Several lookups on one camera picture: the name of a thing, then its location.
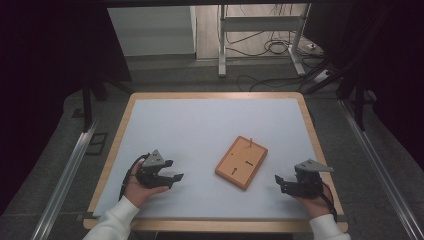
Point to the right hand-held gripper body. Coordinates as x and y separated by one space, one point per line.
311 181

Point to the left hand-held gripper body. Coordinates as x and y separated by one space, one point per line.
153 160

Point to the wooden picture frame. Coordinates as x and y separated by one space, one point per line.
235 158

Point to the person's right hand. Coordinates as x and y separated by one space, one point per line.
316 206

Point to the person's left hand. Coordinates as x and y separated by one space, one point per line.
138 193

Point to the white table mat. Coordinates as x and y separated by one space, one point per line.
200 133

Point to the black floor plate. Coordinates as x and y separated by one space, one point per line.
96 144

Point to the wooden-edged table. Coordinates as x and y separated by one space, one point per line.
216 225

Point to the black metal stand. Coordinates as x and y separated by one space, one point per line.
359 103
87 106

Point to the white power strip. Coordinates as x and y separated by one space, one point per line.
321 76

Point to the grey cabinet panel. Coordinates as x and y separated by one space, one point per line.
153 31

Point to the dark curtain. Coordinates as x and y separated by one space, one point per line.
43 83
393 66

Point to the aluminium floor rail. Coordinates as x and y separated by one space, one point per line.
380 173
63 183

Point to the white metal desk frame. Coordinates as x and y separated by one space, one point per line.
221 50

